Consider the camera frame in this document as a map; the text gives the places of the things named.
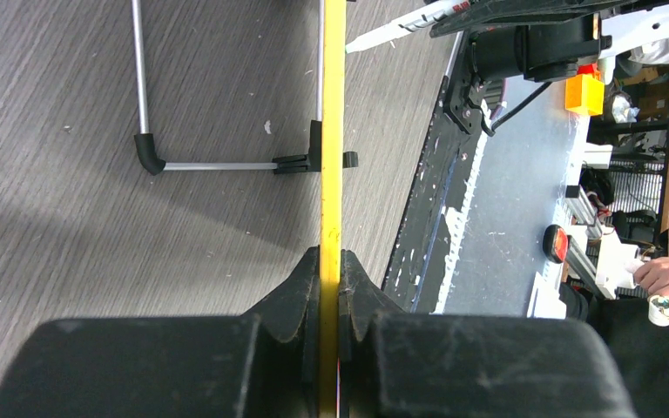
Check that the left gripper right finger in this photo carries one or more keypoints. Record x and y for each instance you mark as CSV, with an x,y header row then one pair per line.
x,y
399,364

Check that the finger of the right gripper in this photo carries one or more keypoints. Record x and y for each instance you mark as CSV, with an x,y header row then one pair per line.
x,y
497,13

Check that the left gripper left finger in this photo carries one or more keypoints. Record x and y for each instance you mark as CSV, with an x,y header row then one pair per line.
x,y
261,363

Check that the yellow framed whiteboard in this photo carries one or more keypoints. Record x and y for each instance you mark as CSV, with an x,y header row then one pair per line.
x,y
330,113

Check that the green whiteboard marker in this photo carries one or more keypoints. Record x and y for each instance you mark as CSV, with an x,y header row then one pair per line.
x,y
404,25

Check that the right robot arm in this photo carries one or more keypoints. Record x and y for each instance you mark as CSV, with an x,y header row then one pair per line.
x,y
546,41

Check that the person's hand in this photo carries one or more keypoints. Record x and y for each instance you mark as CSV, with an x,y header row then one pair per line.
x,y
653,276

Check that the red black round object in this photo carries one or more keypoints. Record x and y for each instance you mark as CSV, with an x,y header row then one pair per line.
x,y
555,244

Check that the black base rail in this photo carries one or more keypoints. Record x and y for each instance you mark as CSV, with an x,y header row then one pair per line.
x,y
423,261

